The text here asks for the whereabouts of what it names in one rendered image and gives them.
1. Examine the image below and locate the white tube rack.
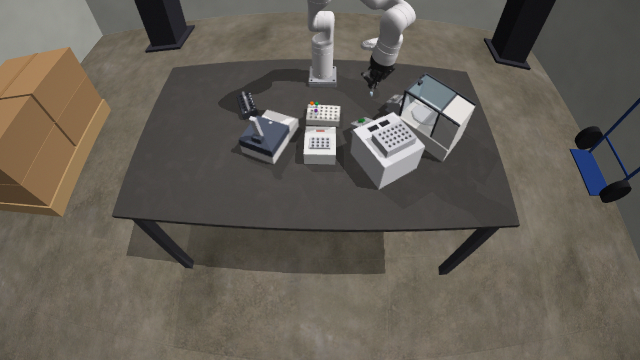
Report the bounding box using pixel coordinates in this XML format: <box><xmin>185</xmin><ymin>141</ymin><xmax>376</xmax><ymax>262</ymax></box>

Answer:
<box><xmin>306</xmin><ymin>104</ymin><xmax>340</xmax><ymax>127</ymax></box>

